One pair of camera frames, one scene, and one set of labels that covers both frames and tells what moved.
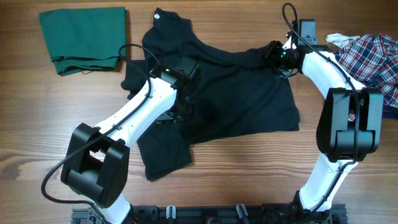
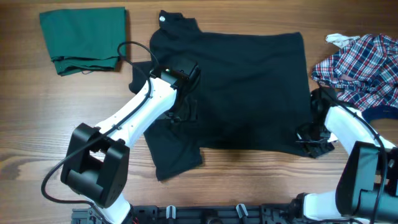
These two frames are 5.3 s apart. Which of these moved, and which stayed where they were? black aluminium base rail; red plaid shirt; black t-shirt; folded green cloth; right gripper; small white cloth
Moved: black t-shirt; right gripper
Stayed: small white cloth; black aluminium base rail; red plaid shirt; folded green cloth
